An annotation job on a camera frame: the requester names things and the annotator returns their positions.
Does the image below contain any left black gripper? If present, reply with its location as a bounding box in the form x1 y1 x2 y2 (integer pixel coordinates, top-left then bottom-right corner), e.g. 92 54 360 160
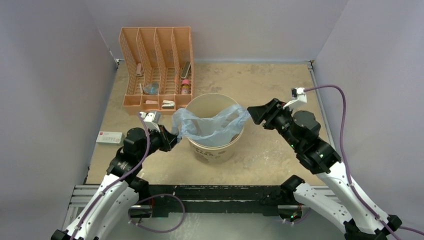
137 124 181 161

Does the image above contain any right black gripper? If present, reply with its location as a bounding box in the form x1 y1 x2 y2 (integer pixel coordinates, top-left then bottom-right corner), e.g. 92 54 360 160
246 98 301 150

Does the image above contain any blue plastic trash bag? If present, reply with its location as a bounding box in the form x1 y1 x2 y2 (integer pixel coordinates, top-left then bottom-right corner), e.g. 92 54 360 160
171 104 251 148

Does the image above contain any beige capybara trash bin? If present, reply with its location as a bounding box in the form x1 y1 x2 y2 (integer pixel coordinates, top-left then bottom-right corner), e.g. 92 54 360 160
184 93 245 163

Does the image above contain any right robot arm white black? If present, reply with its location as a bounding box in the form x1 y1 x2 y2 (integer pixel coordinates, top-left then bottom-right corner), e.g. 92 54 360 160
247 98 402 240

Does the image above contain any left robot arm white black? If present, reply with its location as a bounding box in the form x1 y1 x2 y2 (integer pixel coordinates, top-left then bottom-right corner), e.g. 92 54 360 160
51 125 178 240

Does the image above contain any white stapler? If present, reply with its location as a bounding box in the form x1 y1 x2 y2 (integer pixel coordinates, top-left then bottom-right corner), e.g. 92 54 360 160
161 100 175 109

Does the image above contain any pink eraser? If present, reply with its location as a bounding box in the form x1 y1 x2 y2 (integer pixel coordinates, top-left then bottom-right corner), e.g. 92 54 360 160
144 100 159 105

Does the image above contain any pink cartoon bottle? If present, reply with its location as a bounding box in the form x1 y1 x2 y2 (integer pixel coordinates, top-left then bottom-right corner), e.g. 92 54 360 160
181 79 191 95

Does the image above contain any white red small box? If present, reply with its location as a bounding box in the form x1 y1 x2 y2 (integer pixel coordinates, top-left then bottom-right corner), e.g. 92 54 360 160
96 131 124 145

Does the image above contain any grey pen case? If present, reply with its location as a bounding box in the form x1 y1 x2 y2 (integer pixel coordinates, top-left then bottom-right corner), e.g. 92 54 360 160
180 61 191 79

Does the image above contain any pink plastic file organizer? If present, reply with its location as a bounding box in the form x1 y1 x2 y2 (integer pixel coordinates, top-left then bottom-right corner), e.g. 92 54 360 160
119 26 195 115

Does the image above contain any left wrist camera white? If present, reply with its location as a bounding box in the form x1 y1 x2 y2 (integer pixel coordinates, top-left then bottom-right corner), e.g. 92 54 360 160
138 110 161 132

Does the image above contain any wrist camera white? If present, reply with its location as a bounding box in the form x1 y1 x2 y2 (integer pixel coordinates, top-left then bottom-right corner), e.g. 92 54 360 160
283 87 307 110
138 110 161 132

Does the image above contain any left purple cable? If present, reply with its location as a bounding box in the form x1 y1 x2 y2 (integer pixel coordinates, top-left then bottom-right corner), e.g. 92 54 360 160
67 112 152 240

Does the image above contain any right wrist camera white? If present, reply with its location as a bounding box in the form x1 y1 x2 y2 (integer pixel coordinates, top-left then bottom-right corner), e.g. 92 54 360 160
283 87 307 110

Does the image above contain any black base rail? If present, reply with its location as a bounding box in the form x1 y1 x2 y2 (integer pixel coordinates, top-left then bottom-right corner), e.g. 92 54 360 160
128 182 309 221

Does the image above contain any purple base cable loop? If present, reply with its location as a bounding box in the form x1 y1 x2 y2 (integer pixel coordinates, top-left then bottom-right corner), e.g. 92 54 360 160
127 193 186 234

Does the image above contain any aluminium frame rail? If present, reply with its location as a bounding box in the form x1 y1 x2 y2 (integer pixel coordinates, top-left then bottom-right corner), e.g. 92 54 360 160
59 184 133 240

